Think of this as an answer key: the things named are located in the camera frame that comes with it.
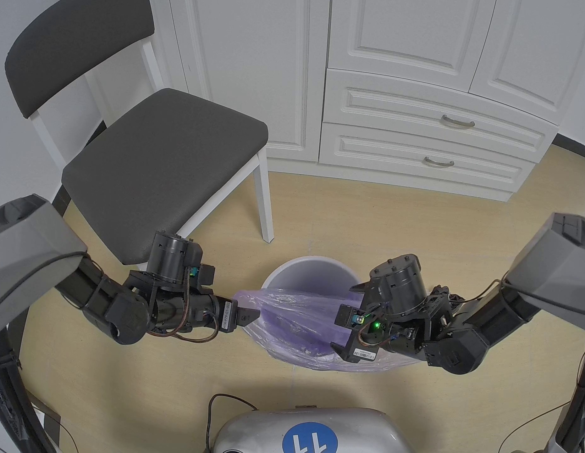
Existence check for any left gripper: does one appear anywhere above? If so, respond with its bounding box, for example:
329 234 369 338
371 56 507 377
186 294 261 336

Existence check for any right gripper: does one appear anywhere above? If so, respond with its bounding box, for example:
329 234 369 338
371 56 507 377
331 322 397 364

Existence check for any purple plastic bag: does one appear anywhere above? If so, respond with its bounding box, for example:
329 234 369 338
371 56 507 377
233 287 422 374

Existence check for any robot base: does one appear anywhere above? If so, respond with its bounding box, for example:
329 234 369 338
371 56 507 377
212 406 414 453

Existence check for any white trash bin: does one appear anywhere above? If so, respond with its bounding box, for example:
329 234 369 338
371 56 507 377
262 255 363 360

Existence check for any grey and white chair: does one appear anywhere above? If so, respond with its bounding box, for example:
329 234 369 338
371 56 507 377
4 0 274 272

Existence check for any white wardrobe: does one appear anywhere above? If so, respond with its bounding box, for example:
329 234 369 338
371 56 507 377
146 0 585 203

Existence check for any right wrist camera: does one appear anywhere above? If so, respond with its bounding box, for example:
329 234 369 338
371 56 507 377
333 302 370 333

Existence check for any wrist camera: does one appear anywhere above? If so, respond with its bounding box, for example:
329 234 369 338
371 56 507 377
333 302 370 333
181 240 217 289

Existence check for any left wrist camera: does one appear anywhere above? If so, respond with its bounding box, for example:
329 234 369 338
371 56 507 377
181 240 217 289

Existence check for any black cable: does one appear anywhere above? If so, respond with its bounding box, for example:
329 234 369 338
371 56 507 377
205 394 260 453
501 403 572 453

